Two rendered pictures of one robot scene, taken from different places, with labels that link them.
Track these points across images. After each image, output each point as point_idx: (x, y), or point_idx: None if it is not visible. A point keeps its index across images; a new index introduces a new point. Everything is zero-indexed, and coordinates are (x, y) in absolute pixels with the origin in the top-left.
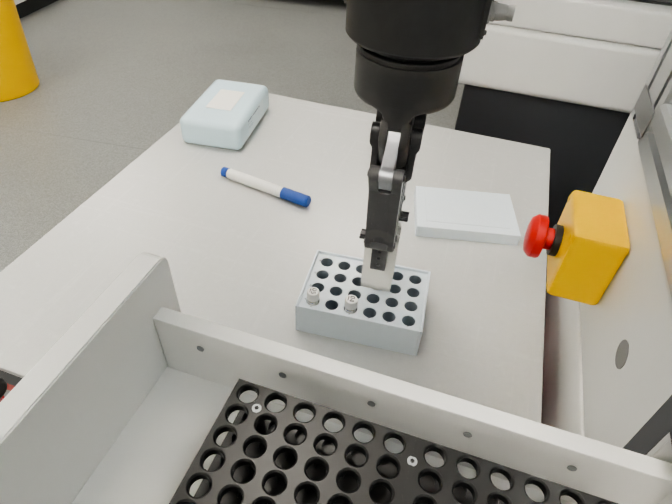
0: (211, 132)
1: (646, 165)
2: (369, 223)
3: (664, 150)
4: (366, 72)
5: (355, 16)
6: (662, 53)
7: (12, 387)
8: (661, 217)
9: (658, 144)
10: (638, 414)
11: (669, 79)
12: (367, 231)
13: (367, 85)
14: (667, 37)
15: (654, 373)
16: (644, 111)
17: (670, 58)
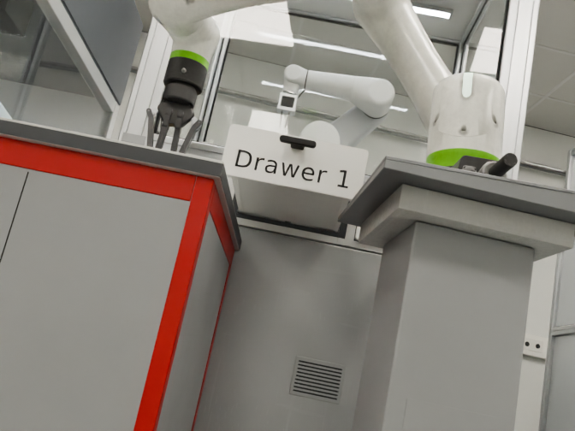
0: (7, 118)
1: (163, 148)
2: (188, 144)
3: (171, 141)
4: (192, 92)
5: (196, 77)
6: (127, 121)
7: (213, 207)
8: (192, 153)
9: (164, 141)
10: (231, 187)
11: (143, 127)
12: (186, 147)
13: (192, 97)
14: (125, 117)
15: (228, 177)
16: (135, 138)
17: (138, 121)
